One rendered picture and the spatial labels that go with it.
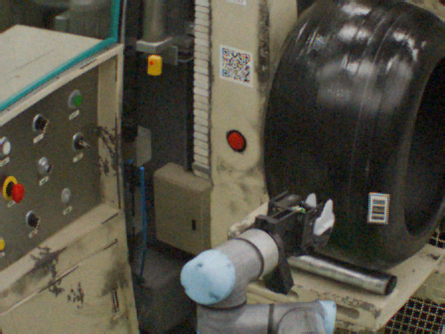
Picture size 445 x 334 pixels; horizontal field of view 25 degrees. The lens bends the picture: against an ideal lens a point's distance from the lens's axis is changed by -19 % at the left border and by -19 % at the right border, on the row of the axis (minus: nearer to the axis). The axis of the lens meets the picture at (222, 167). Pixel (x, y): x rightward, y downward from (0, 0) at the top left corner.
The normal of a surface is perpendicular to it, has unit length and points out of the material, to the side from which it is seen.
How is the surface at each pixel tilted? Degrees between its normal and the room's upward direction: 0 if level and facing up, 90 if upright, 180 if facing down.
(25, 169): 90
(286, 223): 90
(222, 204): 90
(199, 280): 83
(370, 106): 60
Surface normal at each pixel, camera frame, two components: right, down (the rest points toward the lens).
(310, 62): -0.47, -0.25
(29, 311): 0.80, 0.29
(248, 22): -0.58, 0.40
